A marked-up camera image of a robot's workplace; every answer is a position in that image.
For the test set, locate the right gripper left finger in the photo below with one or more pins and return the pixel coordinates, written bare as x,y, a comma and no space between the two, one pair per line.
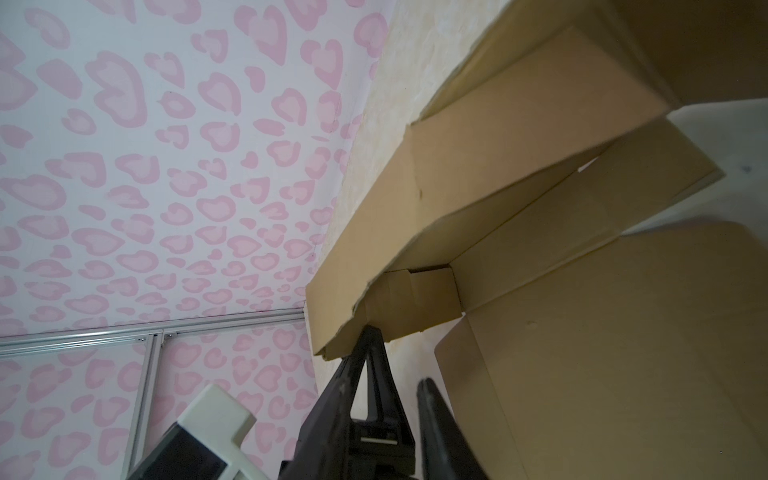
358,428

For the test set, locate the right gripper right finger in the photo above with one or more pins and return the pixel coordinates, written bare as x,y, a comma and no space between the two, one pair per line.
445,451

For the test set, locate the brown cardboard box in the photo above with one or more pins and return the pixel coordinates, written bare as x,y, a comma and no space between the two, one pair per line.
578,350

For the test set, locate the left diagonal aluminium strut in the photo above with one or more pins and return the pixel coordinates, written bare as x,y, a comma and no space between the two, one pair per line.
153,336

